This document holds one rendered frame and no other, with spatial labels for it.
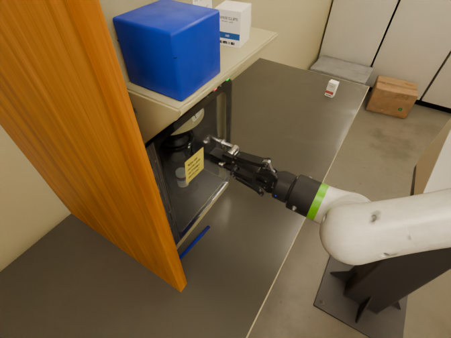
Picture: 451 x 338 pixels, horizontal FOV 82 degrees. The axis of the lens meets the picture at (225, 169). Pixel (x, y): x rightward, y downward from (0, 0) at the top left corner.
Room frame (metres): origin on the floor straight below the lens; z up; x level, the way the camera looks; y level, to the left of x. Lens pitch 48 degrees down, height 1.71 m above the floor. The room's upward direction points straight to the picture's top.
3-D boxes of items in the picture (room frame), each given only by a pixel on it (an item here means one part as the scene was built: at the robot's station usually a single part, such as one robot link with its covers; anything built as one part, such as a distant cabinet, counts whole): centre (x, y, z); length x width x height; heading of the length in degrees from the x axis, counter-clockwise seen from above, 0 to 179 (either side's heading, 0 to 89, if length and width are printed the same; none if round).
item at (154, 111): (0.46, 0.02, 1.46); 0.32 x 0.11 x 0.10; 148
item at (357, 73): (2.81, -1.31, 0.17); 0.60 x 0.42 x 0.33; 56
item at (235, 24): (0.52, -0.01, 1.54); 0.05 x 0.05 x 0.06; 66
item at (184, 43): (0.37, 0.08, 1.56); 0.10 x 0.10 x 0.09; 58
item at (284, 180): (0.42, -0.13, 1.20); 0.09 x 0.07 x 0.08; 58
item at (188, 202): (0.48, 0.07, 1.19); 0.30 x 0.01 x 0.40; 148
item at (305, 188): (0.39, -0.19, 1.20); 0.12 x 0.06 x 0.09; 148
